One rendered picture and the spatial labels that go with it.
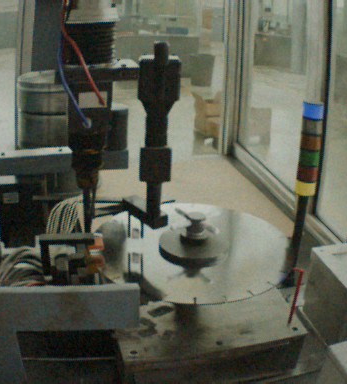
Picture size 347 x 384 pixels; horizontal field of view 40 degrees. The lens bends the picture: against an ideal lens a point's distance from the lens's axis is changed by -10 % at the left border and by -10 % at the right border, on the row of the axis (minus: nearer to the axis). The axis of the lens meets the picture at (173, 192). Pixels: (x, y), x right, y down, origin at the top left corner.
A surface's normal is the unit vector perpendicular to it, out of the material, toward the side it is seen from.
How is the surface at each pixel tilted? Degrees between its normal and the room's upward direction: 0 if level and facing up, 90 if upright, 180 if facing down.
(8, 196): 90
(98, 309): 90
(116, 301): 90
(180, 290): 0
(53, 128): 90
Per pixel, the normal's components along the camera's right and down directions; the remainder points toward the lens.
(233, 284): 0.04, -0.92
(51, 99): -0.04, 0.38
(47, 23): 0.23, 0.38
